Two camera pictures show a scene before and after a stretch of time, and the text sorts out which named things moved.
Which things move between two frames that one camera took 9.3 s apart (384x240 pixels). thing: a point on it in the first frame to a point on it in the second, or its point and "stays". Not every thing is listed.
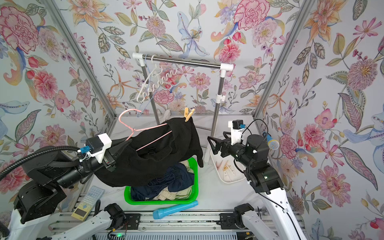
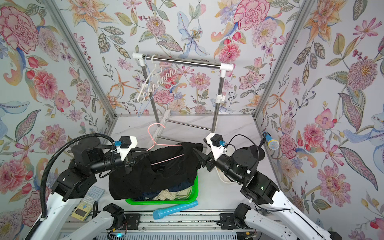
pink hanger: x=133 y=130 to x=154 y=143
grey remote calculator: x=86 y=204 stays
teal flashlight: x=159 y=213 stays
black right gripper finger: x=219 y=142 to x=203 y=157
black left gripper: x=112 y=154 to x=133 y=157
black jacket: x=154 y=143 to x=163 y=167
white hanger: x=155 y=77 stays
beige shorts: x=168 y=195 stays
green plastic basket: x=194 y=163 stays
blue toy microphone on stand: x=273 y=144 stays
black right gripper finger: x=224 y=150 to x=209 y=164
